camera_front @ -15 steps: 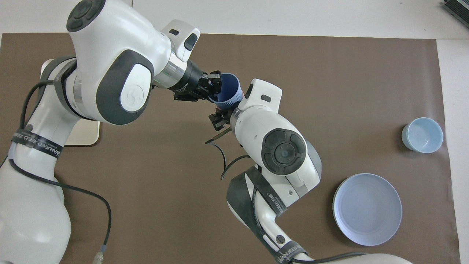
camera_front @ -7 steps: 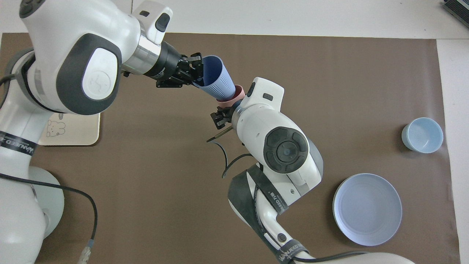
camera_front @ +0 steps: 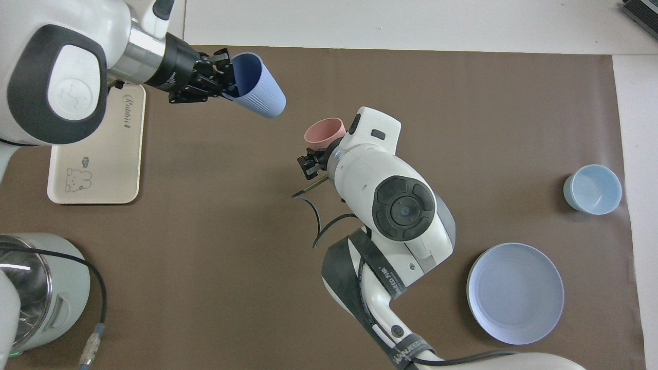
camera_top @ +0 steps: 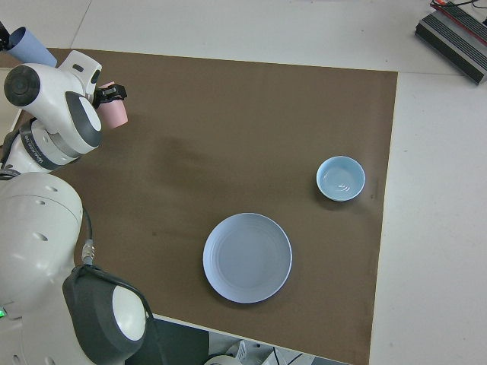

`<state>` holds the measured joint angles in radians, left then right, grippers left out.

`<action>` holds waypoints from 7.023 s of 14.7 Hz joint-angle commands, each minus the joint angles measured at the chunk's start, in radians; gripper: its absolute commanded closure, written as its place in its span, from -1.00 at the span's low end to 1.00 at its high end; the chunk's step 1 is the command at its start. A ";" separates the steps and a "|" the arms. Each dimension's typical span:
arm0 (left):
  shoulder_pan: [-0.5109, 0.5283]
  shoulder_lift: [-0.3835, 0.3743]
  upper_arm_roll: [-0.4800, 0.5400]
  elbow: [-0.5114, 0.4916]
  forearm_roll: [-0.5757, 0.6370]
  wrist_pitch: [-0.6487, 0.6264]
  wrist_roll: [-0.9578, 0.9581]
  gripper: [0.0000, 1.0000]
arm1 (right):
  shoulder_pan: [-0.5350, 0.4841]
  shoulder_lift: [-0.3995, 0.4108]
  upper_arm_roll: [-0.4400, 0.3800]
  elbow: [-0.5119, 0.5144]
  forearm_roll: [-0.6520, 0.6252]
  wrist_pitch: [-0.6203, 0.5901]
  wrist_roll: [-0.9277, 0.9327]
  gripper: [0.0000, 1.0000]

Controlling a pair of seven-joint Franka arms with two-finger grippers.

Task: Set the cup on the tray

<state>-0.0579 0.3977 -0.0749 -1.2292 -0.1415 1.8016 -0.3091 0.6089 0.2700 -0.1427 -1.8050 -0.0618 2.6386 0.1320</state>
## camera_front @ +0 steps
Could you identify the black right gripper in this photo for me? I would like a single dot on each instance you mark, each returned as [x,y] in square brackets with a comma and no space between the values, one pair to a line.
[324,156]

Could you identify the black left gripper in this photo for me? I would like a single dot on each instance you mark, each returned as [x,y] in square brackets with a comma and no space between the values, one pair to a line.
[185,72]

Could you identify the blue ribbed cup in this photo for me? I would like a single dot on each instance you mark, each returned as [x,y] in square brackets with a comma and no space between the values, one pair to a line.
[262,92]

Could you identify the pink cup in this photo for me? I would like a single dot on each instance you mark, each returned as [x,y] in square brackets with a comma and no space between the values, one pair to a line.
[324,131]

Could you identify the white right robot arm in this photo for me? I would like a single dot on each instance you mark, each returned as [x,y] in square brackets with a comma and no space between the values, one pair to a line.
[390,174]

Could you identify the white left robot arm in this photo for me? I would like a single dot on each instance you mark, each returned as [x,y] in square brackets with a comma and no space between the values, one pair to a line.
[77,31]

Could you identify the cream tray with rabbit print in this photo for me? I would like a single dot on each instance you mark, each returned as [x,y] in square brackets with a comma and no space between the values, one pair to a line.
[103,164]

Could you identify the brown table mat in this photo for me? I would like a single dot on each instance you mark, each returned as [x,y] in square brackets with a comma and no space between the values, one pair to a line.
[216,246]

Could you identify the blue plate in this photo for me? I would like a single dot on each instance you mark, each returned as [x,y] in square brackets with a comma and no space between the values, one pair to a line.
[514,293]

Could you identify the pale green cooking pot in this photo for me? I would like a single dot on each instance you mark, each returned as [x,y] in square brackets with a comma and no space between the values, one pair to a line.
[69,288]

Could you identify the light blue bowl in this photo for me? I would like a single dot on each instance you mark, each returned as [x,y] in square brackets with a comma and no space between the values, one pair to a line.
[593,189]

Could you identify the dark grey device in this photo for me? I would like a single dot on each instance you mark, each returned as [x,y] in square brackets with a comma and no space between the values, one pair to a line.
[642,10]

